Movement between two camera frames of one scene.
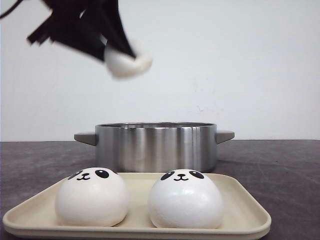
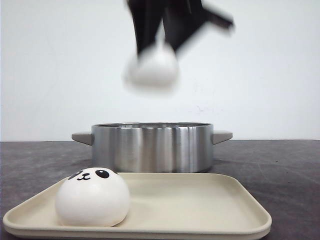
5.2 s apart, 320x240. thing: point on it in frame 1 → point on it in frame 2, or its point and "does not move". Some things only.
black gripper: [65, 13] → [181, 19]
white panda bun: [93, 197] does not move
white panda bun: [185, 199] → [155, 69]
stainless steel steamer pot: [155, 147] does not move
